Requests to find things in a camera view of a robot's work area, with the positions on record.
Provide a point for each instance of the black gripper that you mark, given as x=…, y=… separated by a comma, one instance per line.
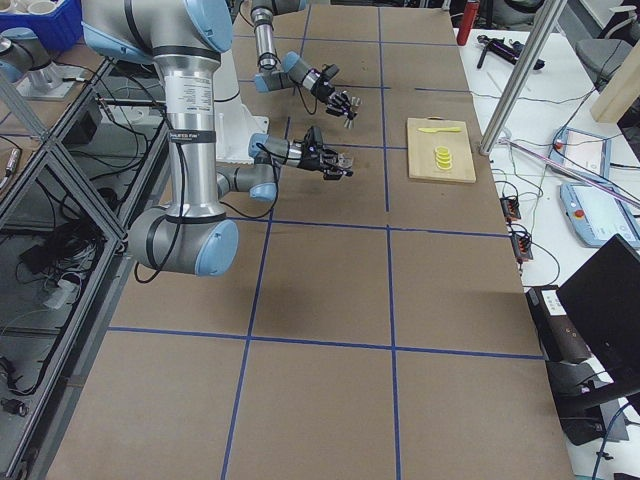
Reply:
x=311, y=160
x=326, y=93

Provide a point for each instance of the clear glass cup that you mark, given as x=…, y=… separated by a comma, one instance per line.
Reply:
x=345, y=164

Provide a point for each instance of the steel jigger measuring cup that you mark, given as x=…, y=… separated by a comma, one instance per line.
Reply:
x=352, y=112

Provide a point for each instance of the bamboo cutting board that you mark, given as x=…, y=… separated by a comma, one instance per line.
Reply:
x=422, y=155

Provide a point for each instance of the yellow plastic knife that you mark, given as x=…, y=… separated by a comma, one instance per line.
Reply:
x=433, y=130

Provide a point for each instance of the red cylinder bottle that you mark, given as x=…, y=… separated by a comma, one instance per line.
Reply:
x=467, y=22

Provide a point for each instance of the teach pendant near operator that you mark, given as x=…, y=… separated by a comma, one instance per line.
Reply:
x=583, y=152

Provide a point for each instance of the grey office chair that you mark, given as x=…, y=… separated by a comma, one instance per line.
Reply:
x=601, y=57

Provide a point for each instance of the teach pendant near seated man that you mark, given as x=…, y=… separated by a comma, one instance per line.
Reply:
x=596, y=216

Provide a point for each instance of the blue plastic bin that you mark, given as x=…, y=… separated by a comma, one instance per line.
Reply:
x=58, y=30

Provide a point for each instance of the black box on table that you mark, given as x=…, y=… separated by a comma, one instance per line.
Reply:
x=559, y=337

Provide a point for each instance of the black monitor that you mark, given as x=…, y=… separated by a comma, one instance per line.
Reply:
x=601, y=300

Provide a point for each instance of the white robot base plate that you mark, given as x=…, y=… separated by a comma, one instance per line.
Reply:
x=234, y=123

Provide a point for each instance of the aluminium frame post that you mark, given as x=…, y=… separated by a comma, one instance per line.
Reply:
x=535, y=42

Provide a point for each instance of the wooden plank post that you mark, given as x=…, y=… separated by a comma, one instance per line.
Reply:
x=621, y=91

